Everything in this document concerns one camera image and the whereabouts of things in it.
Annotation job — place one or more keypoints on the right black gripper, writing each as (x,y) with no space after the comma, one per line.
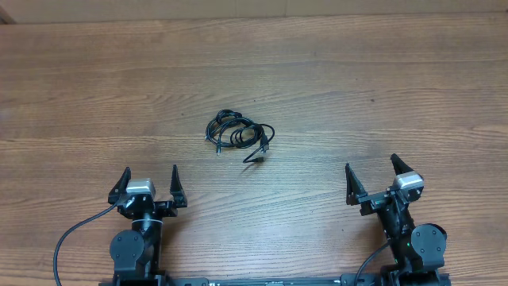
(374,202)

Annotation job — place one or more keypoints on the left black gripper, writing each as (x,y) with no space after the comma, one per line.
(169,207)

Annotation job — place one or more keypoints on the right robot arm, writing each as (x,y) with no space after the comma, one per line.
(418,251)

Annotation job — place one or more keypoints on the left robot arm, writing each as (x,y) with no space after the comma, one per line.
(136,252)

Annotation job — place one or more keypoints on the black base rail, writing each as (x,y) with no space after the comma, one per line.
(348,279)

